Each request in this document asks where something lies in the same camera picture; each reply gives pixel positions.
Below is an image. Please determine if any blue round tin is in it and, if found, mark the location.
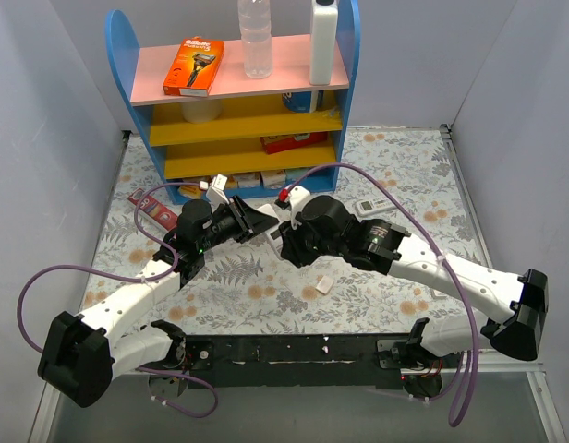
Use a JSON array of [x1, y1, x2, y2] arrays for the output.
[[282, 90, 323, 114]]

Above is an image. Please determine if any blue wooden shelf unit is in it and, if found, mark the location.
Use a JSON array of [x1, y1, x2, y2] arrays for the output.
[[104, 1, 361, 182]]

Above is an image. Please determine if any white battery cover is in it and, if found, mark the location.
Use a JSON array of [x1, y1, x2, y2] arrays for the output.
[[315, 275, 334, 294]]

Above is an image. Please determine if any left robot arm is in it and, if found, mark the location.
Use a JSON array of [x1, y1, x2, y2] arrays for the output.
[[38, 197, 279, 407]]

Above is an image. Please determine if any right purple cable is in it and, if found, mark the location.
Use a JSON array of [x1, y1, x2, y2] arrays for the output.
[[284, 163, 480, 428]]

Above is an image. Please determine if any yellow small box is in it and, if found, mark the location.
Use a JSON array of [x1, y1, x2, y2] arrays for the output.
[[177, 181, 207, 199]]

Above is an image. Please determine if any clear plastic bottle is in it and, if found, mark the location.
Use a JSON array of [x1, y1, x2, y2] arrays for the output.
[[237, 0, 272, 79]]

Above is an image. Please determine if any light blue small box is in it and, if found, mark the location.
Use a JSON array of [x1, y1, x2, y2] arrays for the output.
[[285, 168, 309, 183]]

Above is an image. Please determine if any red flat box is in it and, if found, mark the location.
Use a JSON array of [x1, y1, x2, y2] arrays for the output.
[[260, 132, 328, 155]]

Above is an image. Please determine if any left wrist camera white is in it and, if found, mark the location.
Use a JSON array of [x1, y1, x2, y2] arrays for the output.
[[199, 174, 229, 205]]

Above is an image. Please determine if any floral table mat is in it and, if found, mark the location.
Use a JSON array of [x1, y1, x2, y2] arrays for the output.
[[82, 127, 487, 334]]

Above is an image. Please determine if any red white remote control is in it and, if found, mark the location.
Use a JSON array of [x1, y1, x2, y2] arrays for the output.
[[258, 203, 290, 261]]

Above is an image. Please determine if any white plastic bottle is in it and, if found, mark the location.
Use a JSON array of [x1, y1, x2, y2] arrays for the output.
[[309, 0, 338, 86]]

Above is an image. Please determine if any white long remote control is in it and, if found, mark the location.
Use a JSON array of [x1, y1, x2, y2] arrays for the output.
[[430, 289, 447, 300]]

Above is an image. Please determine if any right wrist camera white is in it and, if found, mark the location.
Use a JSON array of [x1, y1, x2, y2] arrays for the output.
[[274, 185, 311, 230]]

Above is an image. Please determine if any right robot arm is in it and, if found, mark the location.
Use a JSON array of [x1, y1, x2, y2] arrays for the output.
[[279, 186, 548, 367]]

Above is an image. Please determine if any white orange small box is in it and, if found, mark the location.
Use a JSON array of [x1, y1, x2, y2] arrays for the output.
[[260, 169, 286, 189]]

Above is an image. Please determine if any orange razor box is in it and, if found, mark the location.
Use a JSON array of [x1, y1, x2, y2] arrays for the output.
[[163, 37, 224, 98]]

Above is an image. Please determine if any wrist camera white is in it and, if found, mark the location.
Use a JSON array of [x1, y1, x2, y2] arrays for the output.
[[199, 174, 229, 205], [274, 185, 311, 230]]

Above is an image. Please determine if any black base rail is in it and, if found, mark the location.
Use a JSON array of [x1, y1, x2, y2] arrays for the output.
[[163, 332, 442, 398]]

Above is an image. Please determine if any red toothpaste box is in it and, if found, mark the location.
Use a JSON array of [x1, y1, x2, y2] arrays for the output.
[[139, 196, 177, 232]]

